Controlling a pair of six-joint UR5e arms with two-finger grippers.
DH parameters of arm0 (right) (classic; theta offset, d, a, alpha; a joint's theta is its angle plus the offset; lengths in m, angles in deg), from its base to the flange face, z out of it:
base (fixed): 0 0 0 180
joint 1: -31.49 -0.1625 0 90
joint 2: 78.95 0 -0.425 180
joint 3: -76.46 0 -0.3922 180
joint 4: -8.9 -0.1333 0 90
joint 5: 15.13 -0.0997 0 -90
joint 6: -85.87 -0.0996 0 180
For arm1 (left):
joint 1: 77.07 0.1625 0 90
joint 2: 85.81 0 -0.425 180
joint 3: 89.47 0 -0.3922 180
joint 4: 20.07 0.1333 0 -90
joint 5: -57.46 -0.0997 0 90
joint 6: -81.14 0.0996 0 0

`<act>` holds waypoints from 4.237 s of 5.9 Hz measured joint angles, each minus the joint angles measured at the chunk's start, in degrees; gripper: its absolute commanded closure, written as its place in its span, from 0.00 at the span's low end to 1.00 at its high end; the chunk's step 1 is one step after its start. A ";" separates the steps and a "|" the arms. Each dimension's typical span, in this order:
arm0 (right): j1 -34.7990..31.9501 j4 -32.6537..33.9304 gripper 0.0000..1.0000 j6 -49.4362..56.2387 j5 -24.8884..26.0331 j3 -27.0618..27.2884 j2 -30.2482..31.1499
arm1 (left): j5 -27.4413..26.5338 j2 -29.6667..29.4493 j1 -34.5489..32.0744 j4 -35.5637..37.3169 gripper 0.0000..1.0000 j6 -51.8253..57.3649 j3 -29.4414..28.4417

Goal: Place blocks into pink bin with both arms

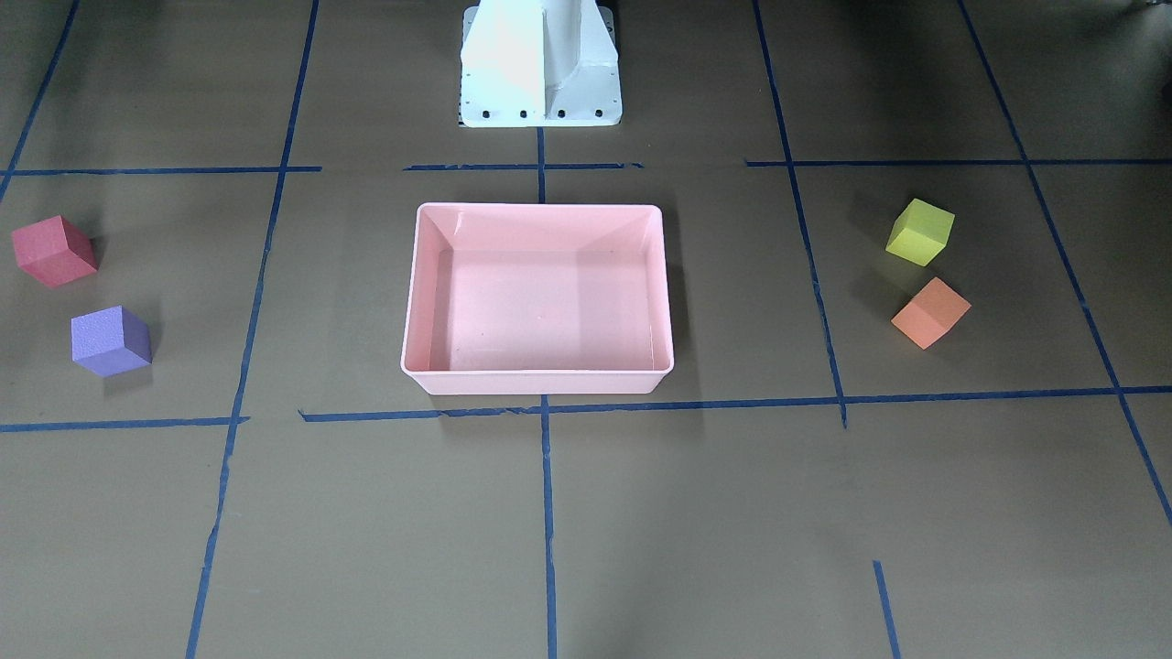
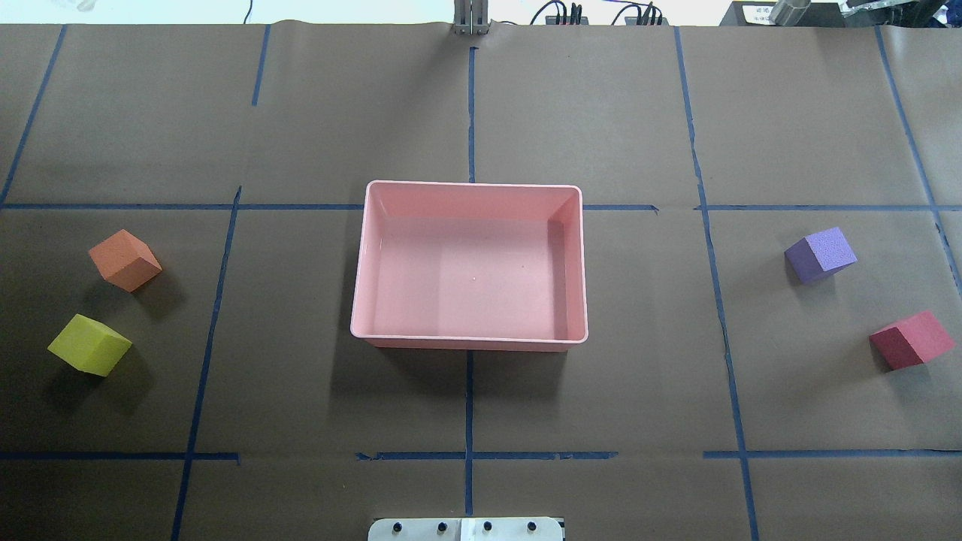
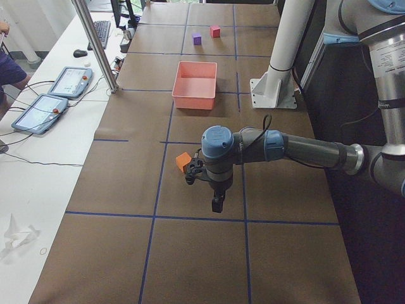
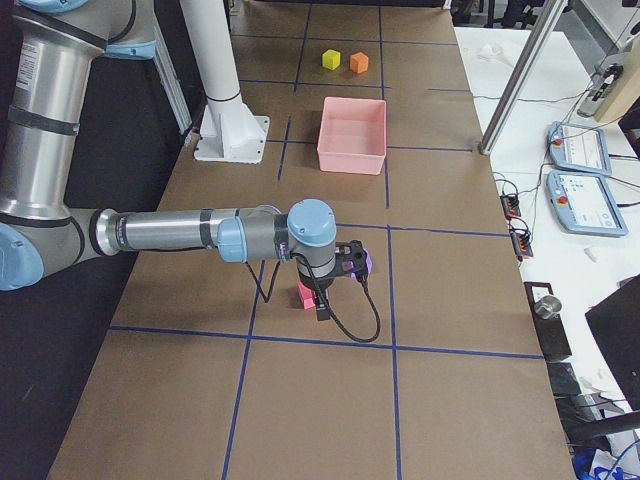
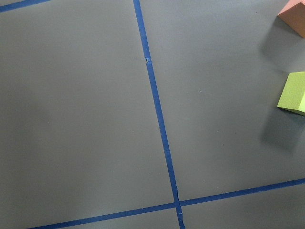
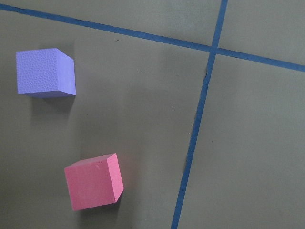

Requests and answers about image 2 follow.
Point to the purple foam block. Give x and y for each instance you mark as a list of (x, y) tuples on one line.
[(820, 255)]

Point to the orange foam block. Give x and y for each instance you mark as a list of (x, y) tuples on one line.
[(125, 261)]

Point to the yellow foam block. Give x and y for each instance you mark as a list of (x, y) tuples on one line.
[(89, 346)]

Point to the red foam block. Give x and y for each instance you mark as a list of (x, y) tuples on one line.
[(912, 341)]

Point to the pink plastic bin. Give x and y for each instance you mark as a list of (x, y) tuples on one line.
[(497, 267)]

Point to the left black connector box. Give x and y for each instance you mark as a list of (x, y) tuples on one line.
[(560, 13)]

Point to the black connector box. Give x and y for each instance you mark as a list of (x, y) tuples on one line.
[(639, 14), (560, 13)]

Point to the right black connector box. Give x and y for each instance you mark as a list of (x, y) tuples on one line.
[(639, 14)]

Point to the black flat box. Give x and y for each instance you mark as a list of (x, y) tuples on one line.
[(757, 14)]

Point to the silver metal cup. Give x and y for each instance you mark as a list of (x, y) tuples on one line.
[(788, 13)]

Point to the aluminium frame post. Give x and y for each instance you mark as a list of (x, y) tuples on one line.
[(471, 17)]

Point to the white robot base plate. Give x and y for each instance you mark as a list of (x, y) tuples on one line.
[(468, 528)]

